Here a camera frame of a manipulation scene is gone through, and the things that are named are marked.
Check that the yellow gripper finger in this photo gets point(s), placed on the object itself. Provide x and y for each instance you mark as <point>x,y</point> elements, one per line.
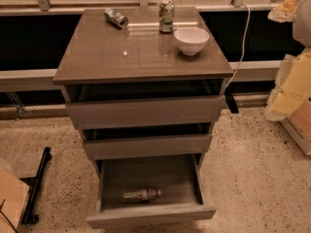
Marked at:
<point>285,12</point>

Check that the clear plastic water bottle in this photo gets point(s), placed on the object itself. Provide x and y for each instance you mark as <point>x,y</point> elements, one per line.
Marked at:
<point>140,194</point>

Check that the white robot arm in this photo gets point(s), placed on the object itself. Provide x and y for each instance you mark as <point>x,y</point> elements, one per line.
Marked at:
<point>298,12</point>

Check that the top drawer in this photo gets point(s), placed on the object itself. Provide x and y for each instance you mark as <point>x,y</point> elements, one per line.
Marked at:
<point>117,105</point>

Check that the drawer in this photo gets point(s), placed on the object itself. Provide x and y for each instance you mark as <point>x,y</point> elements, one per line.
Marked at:
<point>147,141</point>
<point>117,105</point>
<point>178,178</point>

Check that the grey drawer cabinet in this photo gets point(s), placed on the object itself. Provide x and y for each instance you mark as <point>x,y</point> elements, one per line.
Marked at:
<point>100,53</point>

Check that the middle drawer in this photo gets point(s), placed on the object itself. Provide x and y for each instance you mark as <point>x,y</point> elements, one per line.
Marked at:
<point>147,141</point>

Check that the bottom drawer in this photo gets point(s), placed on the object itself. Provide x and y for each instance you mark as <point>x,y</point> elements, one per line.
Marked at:
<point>178,178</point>

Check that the white ceramic bowl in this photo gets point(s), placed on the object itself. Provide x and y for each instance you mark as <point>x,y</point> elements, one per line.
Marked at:
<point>191,40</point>

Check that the brown cardboard box right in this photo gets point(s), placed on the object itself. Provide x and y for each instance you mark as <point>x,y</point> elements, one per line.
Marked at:
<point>299,126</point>

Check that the upright green soda can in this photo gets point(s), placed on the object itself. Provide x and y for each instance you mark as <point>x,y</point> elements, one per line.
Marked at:
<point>166,16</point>

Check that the lying silver soda can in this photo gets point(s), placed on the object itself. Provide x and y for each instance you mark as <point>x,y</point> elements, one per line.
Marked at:
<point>116,18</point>

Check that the wooden board left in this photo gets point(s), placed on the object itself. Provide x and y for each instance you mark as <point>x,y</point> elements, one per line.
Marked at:
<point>13,195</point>

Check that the black metal bar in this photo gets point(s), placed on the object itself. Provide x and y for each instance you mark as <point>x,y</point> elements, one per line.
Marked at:
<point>34,183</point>

